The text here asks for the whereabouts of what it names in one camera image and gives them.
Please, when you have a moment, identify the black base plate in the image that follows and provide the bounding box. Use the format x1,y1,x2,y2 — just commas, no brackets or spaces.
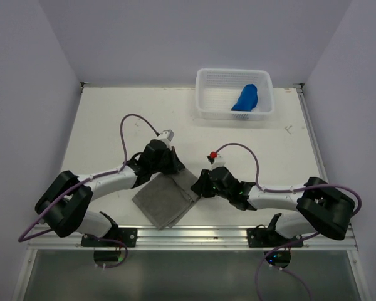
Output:
246,225,303,248
81,227,138,248

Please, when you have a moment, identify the aluminium mounting rail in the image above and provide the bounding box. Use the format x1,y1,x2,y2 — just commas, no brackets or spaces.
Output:
26,226,358,251

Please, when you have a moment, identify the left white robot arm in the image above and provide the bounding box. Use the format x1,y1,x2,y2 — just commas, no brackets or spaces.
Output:
35,139,185,238

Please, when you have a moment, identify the blue microfiber towel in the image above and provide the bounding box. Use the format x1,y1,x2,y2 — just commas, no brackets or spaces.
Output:
231,84,258,112

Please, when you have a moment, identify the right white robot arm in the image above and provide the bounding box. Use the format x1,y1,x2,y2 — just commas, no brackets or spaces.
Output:
191,167,355,246

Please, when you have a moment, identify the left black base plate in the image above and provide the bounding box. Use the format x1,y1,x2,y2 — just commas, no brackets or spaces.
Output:
81,227,138,248

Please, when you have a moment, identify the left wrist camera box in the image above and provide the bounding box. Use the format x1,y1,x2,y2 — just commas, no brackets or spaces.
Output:
157,129,174,143

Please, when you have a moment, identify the grey terry towel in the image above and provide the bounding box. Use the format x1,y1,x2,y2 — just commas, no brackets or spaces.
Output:
132,169,199,230

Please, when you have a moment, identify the white perforated plastic basket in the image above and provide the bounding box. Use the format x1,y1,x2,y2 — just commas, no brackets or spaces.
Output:
195,68,275,121

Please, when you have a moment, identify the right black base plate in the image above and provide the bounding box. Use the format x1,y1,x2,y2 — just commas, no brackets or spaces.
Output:
246,225,303,248

